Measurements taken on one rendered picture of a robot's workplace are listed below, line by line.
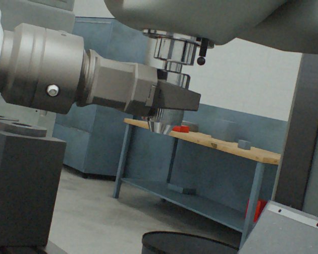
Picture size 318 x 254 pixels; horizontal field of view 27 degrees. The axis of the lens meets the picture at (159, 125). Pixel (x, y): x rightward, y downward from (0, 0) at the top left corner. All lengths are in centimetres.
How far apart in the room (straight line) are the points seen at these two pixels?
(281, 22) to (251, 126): 596
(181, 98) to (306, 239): 40
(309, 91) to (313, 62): 5
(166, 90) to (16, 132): 44
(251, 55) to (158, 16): 626
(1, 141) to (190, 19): 50
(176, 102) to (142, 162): 746
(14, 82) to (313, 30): 33
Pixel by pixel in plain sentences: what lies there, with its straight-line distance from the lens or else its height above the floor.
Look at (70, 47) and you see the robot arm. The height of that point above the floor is 127.
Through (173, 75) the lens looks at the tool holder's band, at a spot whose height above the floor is 126.
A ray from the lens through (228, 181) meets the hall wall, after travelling 689.
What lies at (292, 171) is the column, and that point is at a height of 116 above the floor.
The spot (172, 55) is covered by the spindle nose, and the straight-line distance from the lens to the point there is 73.
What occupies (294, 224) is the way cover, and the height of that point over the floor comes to 108.
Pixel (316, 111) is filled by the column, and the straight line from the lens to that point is 107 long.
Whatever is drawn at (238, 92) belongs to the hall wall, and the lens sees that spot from 696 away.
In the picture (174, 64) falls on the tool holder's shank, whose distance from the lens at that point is 74.
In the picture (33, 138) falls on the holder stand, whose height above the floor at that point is 113.
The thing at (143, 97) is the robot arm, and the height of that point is 123.
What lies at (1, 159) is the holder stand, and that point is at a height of 109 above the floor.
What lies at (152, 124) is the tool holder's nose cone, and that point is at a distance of 74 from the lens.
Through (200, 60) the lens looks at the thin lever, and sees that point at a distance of 71.
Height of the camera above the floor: 124
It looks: 3 degrees down
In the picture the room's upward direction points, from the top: 11 degrees clockwise
